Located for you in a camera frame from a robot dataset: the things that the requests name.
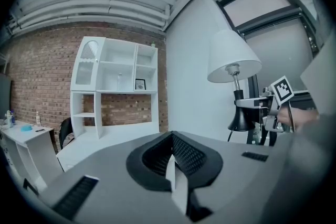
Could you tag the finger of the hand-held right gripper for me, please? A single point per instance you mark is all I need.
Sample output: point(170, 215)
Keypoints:
point(249, 103)

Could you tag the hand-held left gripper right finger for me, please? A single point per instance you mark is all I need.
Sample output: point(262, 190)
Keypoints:
point(231, 170)

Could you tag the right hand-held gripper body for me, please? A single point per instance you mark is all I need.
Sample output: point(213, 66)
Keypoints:
point(283, 90)

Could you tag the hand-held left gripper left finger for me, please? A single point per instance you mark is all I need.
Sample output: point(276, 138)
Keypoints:
point(105, 178)

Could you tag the white table lamp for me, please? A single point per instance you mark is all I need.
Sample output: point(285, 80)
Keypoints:
point(231, 52)

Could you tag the person's right forearm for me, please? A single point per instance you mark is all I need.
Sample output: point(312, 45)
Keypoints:
point(302, 118)

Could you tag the person's grey shirt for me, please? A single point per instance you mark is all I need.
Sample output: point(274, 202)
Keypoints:
point(320, 73)

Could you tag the black framed window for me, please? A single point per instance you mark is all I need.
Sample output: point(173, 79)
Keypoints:
point(275, 42)

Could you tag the black chair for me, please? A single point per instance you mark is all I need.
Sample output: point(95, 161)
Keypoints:
point(65, 131)

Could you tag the black phone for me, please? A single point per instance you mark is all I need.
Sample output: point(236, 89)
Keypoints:
point(40, 130)

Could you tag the small white side table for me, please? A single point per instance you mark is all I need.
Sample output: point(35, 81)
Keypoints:
point(23, 144)

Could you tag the small white bottle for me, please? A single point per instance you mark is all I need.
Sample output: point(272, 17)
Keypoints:
point(38, 119)

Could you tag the blue cloth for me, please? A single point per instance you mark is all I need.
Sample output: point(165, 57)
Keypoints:
point(26, 128)

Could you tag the black framed picture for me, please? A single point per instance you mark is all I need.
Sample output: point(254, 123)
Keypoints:
point(140, 84)

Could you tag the ribbed glass cabinet door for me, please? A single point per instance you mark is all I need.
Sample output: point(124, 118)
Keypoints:
point(85, 70)

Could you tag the blue cap bottle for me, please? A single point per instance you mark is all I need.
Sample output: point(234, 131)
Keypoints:
point(10, 119)

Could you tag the green bottle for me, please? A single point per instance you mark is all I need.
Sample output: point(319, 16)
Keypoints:
point(152, 44)

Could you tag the white hutch shelf unit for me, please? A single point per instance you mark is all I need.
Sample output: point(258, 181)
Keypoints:
point(115, 53)

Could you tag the grey metal cabinet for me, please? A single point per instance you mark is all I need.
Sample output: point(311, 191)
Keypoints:
point(4, 94)

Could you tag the white ceiling pipes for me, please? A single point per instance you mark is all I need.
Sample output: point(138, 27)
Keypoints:
point(92, 11)

